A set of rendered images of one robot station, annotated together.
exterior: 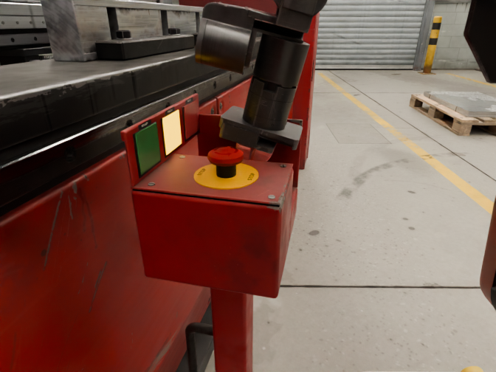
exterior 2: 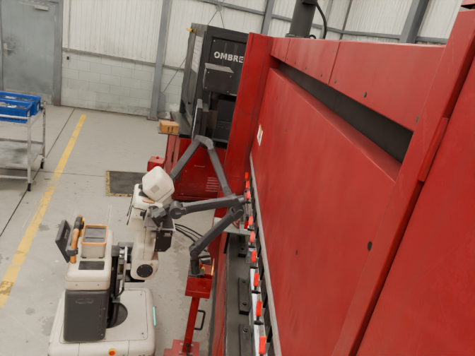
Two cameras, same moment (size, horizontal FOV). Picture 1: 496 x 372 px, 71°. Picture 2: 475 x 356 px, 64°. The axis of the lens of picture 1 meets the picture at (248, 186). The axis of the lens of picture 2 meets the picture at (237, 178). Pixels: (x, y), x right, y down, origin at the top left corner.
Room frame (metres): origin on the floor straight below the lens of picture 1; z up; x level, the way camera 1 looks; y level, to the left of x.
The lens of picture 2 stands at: (2.41, -0.57, 2.25)
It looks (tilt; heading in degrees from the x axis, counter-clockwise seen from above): 20 degrees down; 160
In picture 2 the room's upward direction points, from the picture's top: 12 degrees clockwise
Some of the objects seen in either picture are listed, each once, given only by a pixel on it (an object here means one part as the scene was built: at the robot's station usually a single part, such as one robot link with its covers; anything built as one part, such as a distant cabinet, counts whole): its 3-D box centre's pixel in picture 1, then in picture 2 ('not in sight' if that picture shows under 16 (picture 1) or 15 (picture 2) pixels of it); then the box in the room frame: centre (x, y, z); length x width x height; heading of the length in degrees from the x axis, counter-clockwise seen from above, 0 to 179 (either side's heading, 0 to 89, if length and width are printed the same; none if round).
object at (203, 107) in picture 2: not in sight; (200, 121); (-1.10, 0.19, 1.42); 0.45 x 0.12 x 0.36; 170
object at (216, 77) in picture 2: not in sight; (210, 111); (-1.14, 0.28, 1.53); 0.51 x 0.25 x 0.85; 170
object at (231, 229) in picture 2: not in sight; (231, 226); (0.15, 0.26, 1.00); 0.26 x 0.18 x 0.01; 75
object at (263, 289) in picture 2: not in sight; (269, 297); (1.13, 0.15, 1.18); 0.15 x 0.09 x 0.17; 165
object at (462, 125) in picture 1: (470, 112); not in sight; (3.57, -2.32, 0.07); 1.20 x 0.80 x 0.14; 177
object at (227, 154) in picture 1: (226, 164); not in sight; (0.35, 0.02, 0.79); 0.04 x 0.04 x 0.04
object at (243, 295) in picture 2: (153, 45); (243, 294); (0.76, 0.19, 0.89); 0.30 x 0.05 x 0.03; 165
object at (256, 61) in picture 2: not in sight; (268, 169); (-0.71, 0.82, 1.15); 0.85 x 0.25 x 2.30; 75
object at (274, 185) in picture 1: (229, 181); (199, 276); (0.40, 0.02, 0.75); 0.20 x 0.16 x 0.18; 167
